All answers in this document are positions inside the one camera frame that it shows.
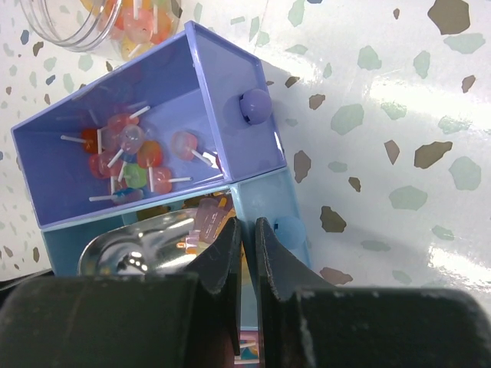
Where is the purple candy box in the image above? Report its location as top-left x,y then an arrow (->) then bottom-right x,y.
12,21 -> 285,228

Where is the pink candy box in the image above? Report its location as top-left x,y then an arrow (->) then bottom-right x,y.
234,330 -> 260,368

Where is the metal scoop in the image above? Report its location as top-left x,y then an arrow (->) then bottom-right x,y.
77,208 -> 206,276

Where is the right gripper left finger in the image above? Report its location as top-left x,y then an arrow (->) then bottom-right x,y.
1,218 -> 242,367

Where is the blue candy box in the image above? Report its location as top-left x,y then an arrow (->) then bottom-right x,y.
40,166 -> 314,333

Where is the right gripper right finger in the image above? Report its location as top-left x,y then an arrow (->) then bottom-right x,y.
256,238 -> 490,367

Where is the clear plastic jar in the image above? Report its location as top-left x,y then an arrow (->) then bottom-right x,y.
19,0 -> 183,61

